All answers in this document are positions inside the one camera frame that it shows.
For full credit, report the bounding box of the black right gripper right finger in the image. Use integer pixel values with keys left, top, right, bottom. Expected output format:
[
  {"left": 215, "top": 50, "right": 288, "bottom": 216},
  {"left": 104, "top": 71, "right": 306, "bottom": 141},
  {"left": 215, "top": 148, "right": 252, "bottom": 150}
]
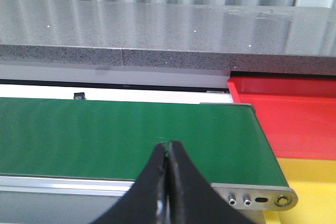
[{"left": 168, "top": 141, "right": 253, "bottom": 223}]

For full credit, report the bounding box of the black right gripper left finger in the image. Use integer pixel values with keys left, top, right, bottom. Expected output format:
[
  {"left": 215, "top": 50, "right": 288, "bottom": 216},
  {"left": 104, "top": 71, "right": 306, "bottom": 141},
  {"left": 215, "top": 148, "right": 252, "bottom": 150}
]
[{"left": 92, "top": 144, "right": 167, "bottom": 223}]

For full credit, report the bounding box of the yellow plastic tray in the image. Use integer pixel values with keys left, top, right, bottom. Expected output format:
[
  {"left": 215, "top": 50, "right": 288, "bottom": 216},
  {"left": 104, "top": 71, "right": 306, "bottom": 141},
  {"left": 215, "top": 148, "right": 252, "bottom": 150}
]
[{"left": 264, "top": 158, "right": 335, "bottom": 223}]

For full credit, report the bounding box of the green conveyor belt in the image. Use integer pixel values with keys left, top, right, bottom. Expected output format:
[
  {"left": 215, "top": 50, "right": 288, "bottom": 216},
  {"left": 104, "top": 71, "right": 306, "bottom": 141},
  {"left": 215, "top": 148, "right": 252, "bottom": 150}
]
[{"left": 1, "top": 98, "right": 287, "bottom": 186}]

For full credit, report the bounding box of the red plastic tray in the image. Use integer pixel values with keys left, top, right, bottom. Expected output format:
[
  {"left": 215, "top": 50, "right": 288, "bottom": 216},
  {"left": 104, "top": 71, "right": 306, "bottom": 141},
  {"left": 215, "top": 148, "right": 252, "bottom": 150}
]
[{"left": 227, "top": 77, "right": 335, "bottom": 160}]

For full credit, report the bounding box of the grey speckled stone counter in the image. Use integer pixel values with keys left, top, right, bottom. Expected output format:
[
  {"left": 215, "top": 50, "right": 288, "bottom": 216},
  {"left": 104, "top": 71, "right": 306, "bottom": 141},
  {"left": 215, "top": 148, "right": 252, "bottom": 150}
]
[{"left": 1, "top": 0, "right": 335, "bottom": 88}]

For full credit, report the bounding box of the aluminium conveyor frame rail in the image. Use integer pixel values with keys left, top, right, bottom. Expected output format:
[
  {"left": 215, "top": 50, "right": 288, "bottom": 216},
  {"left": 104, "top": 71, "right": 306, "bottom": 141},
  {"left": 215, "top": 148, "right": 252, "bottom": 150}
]
[{"left": 1, "top": 175, "right": 298, "bottom": 223}]

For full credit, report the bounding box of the small black bracket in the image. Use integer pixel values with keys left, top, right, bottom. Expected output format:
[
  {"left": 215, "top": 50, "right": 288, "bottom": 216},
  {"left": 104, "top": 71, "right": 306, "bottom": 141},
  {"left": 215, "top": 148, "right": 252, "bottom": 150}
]
[{"left": 73, "top": 92, "right": 86, "bottom": 100}]

